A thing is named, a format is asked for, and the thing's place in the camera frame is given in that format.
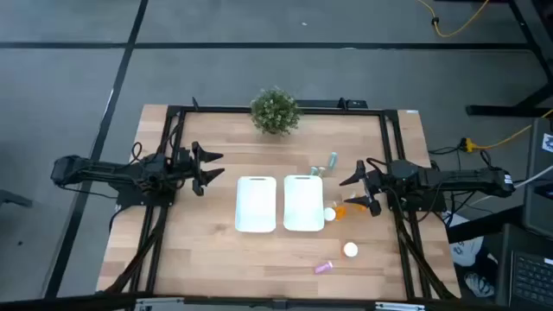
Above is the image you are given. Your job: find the yellow floor cable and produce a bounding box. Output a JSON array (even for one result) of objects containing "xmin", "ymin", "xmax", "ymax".
[{"xmin": 416, "ymin": 0, "xmax": 492, "ymax": 39}]

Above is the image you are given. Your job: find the white plastic bin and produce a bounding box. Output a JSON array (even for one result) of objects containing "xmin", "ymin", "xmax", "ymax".
[
  {"xmin": 283, "ymin": 175, "xmax": 326, "ymax": 232},
  {"xmin": 234, "ymin": 175, "xmax": 277, "ymax": 233}
]

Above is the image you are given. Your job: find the black bracket bar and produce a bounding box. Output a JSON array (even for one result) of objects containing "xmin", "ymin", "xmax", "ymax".
[{"xmin": 296, "ymin": 97, "xmax": 369, "ymax": 111}]

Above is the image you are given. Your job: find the grey chair leg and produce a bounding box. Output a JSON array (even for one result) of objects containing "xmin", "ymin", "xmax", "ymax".
[{"xmin": 0, "ymin": 188, "xmax": 34, "ymax": 209}]

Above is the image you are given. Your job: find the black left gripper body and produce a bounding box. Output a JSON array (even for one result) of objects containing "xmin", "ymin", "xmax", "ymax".
[{"xmin": 174, "ymin": 142, "xmax": 206, "ymax": 197}]

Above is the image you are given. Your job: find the white bag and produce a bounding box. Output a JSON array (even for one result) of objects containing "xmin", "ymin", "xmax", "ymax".
[{"xmin": 448, "ymin": 213, "xmax": 486, "ymax": 268}]

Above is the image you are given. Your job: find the yellow extension cord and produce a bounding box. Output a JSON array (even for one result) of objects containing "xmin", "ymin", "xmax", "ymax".
[{"xmin": 459, "ymin": 108, "xmax": 553, "ymax": 154}]

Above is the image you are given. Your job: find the black desk frame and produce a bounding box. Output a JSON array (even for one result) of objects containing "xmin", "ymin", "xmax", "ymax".
[{"xmin": 465, "ymin": 0, "xmax": 553, "ymax": 118}]

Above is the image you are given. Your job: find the small green potted plant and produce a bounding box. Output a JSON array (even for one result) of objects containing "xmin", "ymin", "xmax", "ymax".
[{"xmin": 249, "ymin": 86, "xmax": 302, "ymax": 136}]

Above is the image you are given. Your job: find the white shoe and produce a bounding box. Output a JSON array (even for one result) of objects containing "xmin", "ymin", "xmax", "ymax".
[{"xmin": 464, "ymin": 270, "xmax": 496, "ymax": 299}]

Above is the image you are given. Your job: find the black laptop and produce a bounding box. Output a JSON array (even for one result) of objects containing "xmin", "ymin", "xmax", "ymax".
[{"xmin": 495, "ymin": 223, "xmax": 553, "ymax": 308}]

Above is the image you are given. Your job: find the white cable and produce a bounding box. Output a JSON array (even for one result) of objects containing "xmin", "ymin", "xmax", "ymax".
[{"xmin": 468, "ymin": 163, "xmax": 553, "ymax": 208}]

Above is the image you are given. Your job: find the black aluminium table frame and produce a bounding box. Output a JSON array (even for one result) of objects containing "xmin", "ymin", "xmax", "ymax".
[{"xmin": 98, "ymin": 97, "xmax": 461, "ymax": 302}]

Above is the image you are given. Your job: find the black camera mount rail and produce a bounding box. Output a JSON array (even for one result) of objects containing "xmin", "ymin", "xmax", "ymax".
[{"xmin": 0, "ymin": 291, "xmax": 553, "ymax": 311}]

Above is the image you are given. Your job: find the black computer tower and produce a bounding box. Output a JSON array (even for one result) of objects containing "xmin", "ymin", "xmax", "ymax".
[{"xmin": 521, "ymin": 117, "xmax": 553, "ymax": 241}]

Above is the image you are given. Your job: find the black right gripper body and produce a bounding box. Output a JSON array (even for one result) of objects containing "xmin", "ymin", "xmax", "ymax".
[{"xmin": 362, "ymin": 158, "xmax": 393, "ymax": 219}]

